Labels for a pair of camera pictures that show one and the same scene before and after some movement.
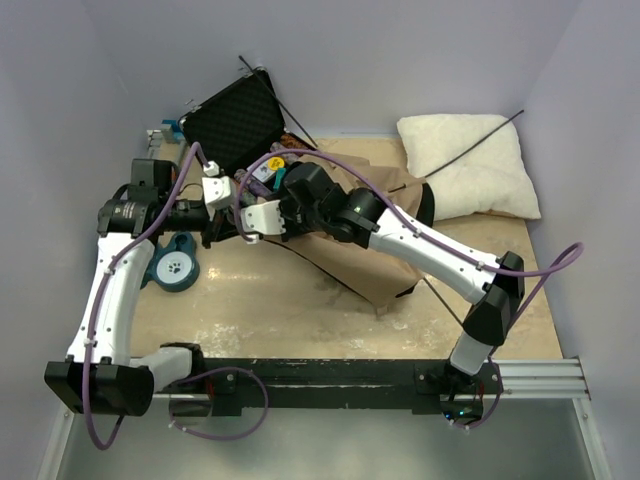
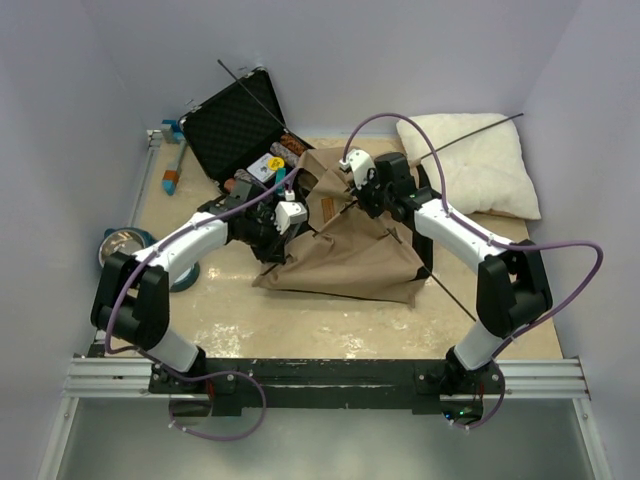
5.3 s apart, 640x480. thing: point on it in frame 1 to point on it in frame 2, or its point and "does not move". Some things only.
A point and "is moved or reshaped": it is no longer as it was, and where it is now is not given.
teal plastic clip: (279, 175) does not move
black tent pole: (280, 102) to (388, 230)
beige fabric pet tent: (377, 275) is moved or reshaped
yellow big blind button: (275, 163) does not move
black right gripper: (291, 229) to (361, 192)
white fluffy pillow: (493, 177) does not move
